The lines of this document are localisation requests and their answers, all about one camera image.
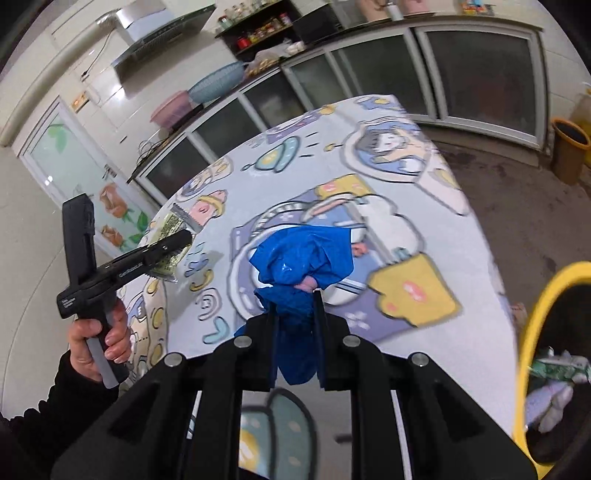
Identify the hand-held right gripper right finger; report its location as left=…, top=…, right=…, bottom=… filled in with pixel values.
left=311, top=287, right=539, bottom=480

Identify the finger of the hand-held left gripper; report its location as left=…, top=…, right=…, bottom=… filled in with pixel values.
left=96, top=229, right=193, bottom=278

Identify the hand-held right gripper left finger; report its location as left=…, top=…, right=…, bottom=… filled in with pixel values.
left=50, top=309, right=280, bottom=480

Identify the green yellow snack wrapper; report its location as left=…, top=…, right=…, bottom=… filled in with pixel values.
left=147, top=205, right=204, bottom=283

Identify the blue plastic bag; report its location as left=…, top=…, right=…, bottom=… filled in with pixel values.
left=233, top=225, right=356, bottom=386

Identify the yellow trash bin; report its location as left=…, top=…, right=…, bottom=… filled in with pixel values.
left=516, top=261, right=591, bottom=480

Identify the person's left forearm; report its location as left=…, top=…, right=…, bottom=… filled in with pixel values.
left=0, top=348, right=122, bottom=480

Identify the person's left hand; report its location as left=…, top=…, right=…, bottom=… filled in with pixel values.
left=68, top=298, right=133, bottom=383

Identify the glass door with flower stickers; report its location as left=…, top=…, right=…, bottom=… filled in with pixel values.
left=14, top=99, right=160, bottom=259

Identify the pink plastic basin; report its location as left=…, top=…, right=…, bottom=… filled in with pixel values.
left=150, top=90, right=204, bottom=127

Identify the blue plastic basin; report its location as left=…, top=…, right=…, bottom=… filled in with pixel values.
left=187, top=61, right=245, bottom=104

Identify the cartoon printed tablecloth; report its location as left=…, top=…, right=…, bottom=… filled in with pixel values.
left=117, top=93, right=522, bottom=480

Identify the steel range hood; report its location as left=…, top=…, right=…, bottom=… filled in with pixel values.
left=95, top=2, right=218, bottom=84

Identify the green white snack packet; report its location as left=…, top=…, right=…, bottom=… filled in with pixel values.
left=529, top=348, right=591, bottom=384

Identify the clear bag of pastries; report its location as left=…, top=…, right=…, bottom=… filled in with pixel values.
left=245, top=48, right=282, bottom=77

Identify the black spice shelf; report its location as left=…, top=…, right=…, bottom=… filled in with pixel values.
left=215, top=0, right=301, bottom=61

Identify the black microwave oven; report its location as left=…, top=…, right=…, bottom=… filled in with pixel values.
left=293, top=2, right=352, bottom=44

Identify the brown plastic bucket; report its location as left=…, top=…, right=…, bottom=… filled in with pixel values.
left=550, top=117, right=591, bottom=185

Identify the glass door kitchen cabinet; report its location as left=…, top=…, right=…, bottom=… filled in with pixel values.
left=127, top=16, right=555, bottom=204

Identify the black cable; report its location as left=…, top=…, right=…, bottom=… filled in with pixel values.
left=136, top=129, right=177, bottom=167

